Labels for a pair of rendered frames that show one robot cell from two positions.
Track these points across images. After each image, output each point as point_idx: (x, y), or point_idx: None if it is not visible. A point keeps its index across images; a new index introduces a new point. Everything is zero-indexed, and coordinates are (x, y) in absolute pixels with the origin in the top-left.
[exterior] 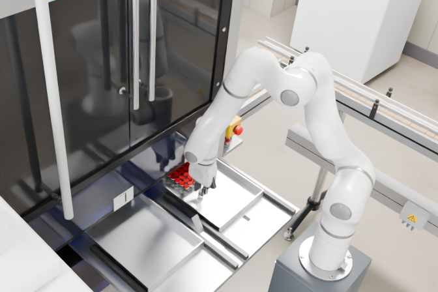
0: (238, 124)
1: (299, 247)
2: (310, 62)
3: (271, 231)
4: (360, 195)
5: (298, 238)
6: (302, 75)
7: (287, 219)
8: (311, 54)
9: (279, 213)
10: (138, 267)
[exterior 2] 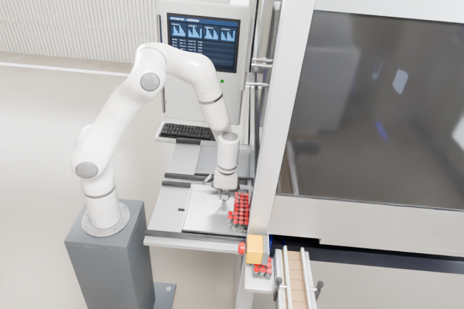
0: (246, 249)
1: (130, 216)
2: (146, 53)
3: (157, 210)
4: (81, 129)
5: (134, 223)
6: (146, 44)
7: (149, 227)
8: (150, 59)
9: (159, 227)
10: (217, 152)
